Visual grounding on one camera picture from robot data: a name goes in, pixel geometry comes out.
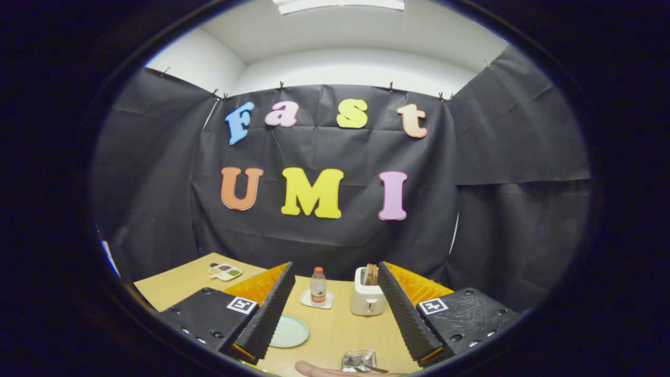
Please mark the white toaster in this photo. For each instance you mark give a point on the white toaster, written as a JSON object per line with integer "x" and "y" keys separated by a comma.
{"x": 364, "y": 298}

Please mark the computer screen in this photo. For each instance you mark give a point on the computer screen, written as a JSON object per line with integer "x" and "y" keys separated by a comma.
{"x": 107, "y": 256}

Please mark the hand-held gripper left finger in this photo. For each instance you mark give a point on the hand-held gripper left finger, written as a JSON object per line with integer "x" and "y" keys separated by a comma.
{"x": 269, "y": 319}

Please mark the black backdrop cloth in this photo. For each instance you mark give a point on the black backdrop cloth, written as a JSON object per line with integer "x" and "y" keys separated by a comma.
{"x": 324, "y": 241}

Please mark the brown toast slice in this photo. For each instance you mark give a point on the brown toast slice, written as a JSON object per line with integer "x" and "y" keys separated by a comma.
{"x": 375, "y": 275}
{"x": 368, "y": 275}

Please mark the white divided sauce dish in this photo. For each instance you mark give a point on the white divided sauce dish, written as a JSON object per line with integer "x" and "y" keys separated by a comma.
{"x": 225, "y": 272}

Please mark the white square coaster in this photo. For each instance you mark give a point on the white square coaster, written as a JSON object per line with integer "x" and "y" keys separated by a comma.
{"x": 306, "y": 299}

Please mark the light green plate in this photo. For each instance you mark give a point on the light green plate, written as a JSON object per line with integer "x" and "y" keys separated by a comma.
{"x": 290, "y": 332}

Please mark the clear plastic water bottle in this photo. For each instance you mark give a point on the clear plastic water bottle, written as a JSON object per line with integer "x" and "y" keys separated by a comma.
{"x": 318, "y": 288}

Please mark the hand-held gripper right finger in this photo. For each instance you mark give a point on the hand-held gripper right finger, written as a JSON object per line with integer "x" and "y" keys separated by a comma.
{"x": 405, "y": 314}

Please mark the metal mesh basket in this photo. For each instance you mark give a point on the metal mesh basket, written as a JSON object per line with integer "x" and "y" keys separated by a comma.
{"x": 356, "y": 358}

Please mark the ceiling light panel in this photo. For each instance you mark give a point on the ceiling light panel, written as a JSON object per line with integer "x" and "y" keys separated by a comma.
{"x": 340, "y": 5}

